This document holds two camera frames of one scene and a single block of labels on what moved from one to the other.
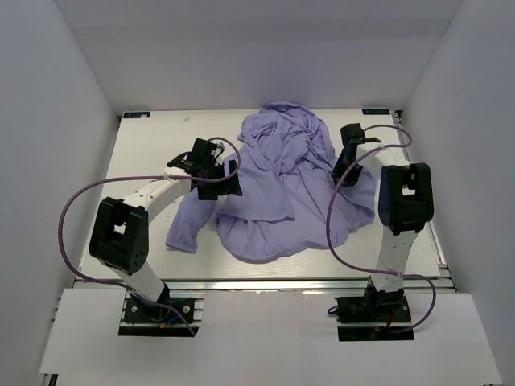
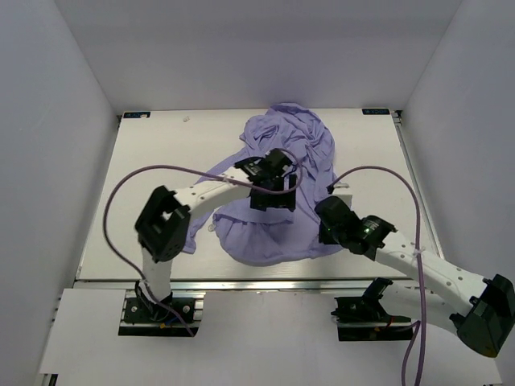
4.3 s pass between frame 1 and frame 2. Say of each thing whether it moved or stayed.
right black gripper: moved
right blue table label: stayed
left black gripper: moved
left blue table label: stayed
